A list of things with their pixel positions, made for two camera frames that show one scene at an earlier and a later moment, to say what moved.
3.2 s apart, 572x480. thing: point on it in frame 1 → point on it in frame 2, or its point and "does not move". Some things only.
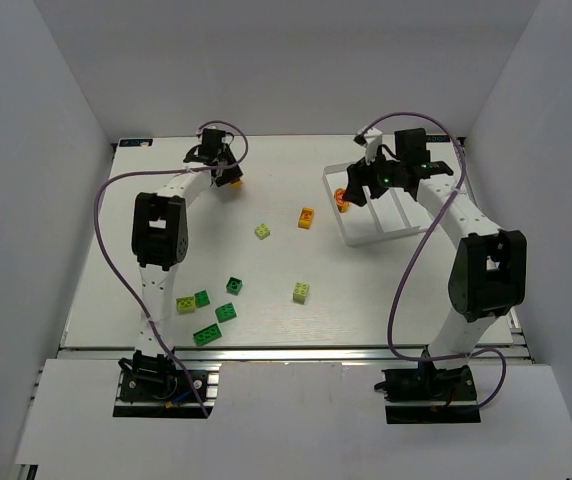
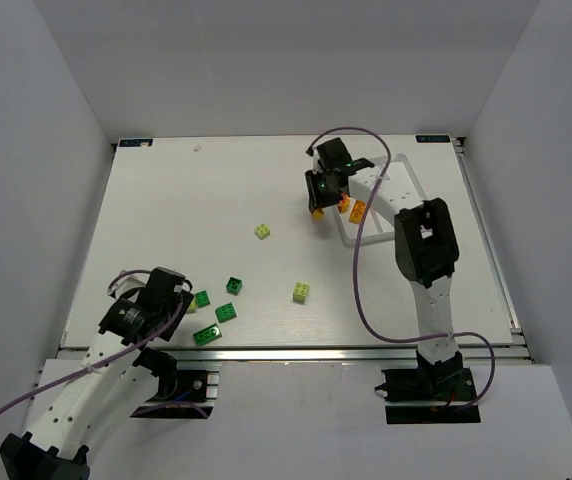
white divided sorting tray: (394, 213) does not move
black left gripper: (225, 174) → (178, 310)
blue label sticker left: (135, 142) does not move
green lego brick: (202, 299) does not move
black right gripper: (362, 176) → (320, 198)
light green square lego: (262, 231) does not move
